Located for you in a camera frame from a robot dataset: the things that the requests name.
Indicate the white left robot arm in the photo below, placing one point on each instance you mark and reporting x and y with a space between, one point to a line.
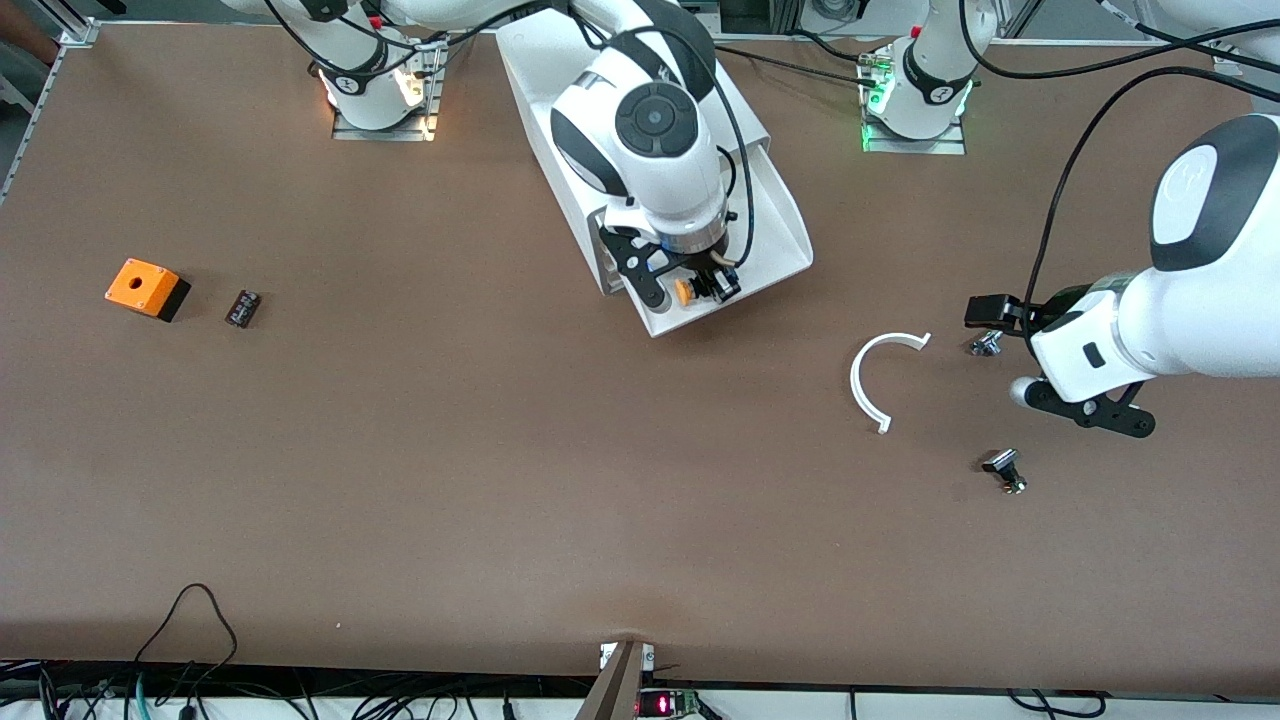
1220 280

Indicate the device with red display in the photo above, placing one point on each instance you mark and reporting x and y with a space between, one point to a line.
665 705

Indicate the black switch with white cap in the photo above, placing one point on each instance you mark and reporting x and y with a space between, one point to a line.
1003 465

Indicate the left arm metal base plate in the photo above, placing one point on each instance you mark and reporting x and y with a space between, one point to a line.
915 146

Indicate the white semicircular plastic bracket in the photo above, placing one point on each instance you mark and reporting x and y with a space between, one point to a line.
855 385

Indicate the chrome T pipe fitting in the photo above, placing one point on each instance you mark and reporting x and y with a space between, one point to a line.
987 346

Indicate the small black contact block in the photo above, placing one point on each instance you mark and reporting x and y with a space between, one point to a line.
243 308

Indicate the yellow mushroom push button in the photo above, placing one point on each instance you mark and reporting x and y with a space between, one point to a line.
687 292

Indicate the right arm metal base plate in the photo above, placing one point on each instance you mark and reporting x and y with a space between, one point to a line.
400 133

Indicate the aluminium table edge rail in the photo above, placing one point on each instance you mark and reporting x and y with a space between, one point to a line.
78 32

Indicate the orange button enclosure box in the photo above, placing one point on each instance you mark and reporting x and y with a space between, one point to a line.
140 283

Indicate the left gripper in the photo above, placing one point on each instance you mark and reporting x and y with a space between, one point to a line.
1056 304

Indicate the camera support post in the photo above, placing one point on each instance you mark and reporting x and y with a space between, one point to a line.
615 690

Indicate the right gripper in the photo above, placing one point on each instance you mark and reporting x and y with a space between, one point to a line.
716 272

